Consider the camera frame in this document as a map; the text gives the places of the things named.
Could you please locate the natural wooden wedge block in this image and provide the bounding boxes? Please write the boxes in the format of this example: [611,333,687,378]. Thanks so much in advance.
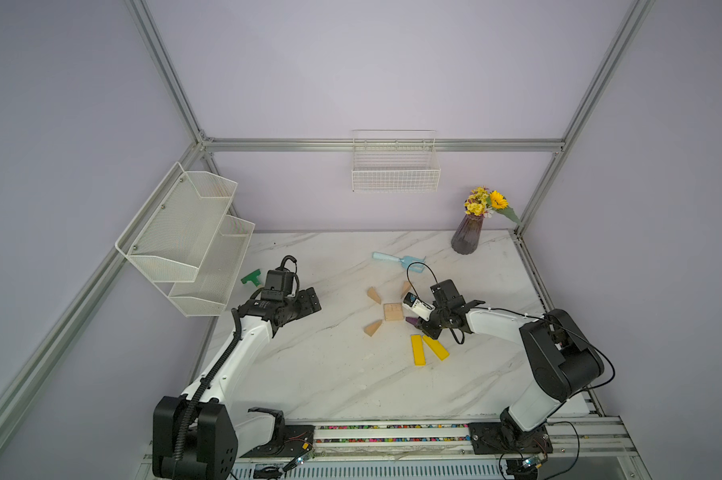
[363,320,384,337]

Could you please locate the white two-tier mesh shelf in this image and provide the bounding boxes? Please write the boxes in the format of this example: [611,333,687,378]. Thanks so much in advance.
[115,163,255,317]

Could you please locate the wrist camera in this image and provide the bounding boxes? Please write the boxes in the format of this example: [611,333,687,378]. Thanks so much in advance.
[402,292,435,322]
[260,269,295,302]

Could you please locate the natural wooden triangle block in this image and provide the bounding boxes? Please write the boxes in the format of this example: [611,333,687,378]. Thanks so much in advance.
[367,287,382,304]

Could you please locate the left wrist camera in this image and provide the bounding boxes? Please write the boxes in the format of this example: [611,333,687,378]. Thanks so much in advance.
[260,269,295,302]

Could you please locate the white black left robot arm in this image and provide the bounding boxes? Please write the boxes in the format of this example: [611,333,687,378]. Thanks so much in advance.
[152,287,321,479]

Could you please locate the white wire wall basket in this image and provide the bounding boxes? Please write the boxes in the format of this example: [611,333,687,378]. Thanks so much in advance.
[351,129,441,193]

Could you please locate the yellow artificial flower bouquet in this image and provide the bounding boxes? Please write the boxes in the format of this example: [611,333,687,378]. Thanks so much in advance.
[464,187,521,225]

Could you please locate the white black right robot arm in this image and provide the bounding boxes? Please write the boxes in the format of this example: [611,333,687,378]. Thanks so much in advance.
[403,292,611,454]

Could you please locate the yellow angled rectangular block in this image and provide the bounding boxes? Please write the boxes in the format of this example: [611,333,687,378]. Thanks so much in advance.
[422,336,450,361]

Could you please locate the green hoe wooden handle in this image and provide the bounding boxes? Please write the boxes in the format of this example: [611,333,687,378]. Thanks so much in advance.
[240,269,262,287]

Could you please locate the purple ribbed glass vase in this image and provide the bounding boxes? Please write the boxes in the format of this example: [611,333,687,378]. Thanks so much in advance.
[451,214,484,255]

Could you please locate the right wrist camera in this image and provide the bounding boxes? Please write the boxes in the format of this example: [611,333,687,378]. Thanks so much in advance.
[402,292,435,322]

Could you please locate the natural wooden square block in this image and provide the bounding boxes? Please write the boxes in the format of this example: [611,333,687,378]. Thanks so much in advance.
[383,303,404,321]

